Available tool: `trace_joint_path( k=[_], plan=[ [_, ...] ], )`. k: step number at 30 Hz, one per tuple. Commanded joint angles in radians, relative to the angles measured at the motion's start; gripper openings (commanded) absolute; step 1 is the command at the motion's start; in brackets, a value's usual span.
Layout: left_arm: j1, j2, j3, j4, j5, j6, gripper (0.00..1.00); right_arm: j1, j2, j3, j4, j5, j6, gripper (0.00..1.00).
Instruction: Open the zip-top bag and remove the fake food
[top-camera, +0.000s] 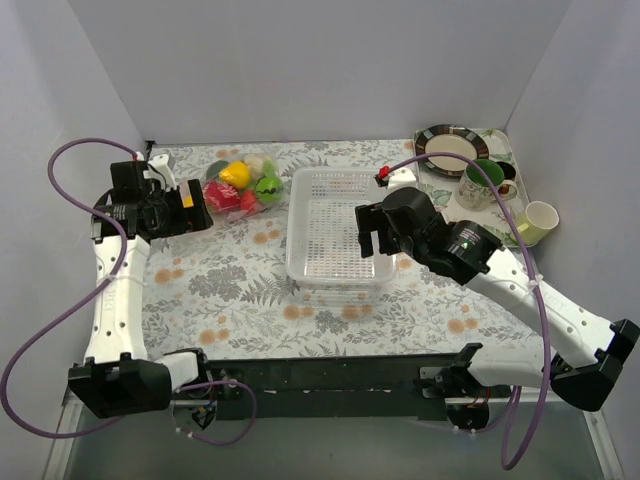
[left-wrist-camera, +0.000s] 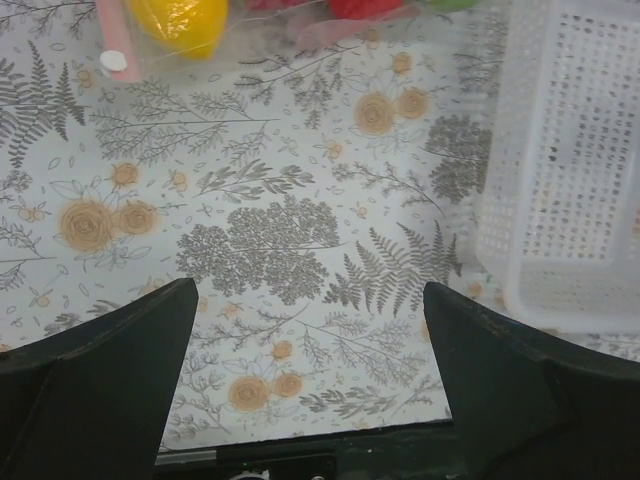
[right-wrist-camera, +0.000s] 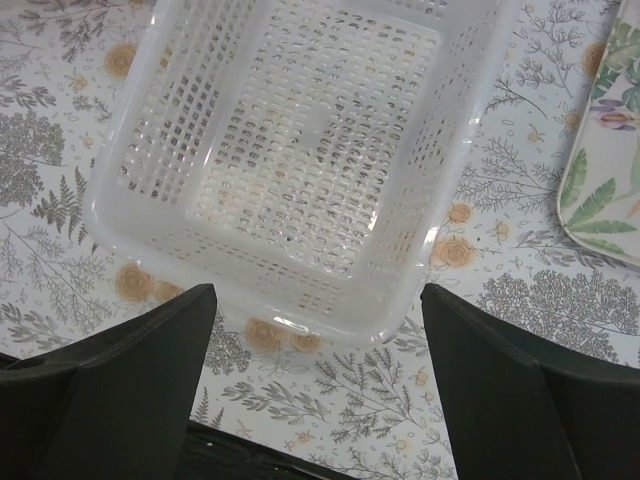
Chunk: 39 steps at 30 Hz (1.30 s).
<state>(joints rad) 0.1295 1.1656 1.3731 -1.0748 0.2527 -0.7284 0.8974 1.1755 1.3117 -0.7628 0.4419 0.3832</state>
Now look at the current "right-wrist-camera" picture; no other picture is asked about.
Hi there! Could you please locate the floral patterned table mat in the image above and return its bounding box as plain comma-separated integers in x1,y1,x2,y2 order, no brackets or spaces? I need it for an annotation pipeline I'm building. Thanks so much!
1,1,639,479

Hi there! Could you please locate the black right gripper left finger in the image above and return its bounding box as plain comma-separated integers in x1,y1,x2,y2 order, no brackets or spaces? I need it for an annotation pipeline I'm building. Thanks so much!
1,284,217,479

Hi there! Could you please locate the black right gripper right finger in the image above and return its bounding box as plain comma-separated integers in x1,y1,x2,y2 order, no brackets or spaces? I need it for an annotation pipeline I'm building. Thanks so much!
421,284,639,479

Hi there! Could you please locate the floral leaf pattern tray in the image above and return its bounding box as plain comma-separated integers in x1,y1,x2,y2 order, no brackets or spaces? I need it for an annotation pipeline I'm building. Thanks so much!
557,1,639,267

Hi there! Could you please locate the white plastic mesh basket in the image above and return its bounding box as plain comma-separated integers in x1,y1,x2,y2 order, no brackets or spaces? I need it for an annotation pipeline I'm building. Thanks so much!
84,1,520,346

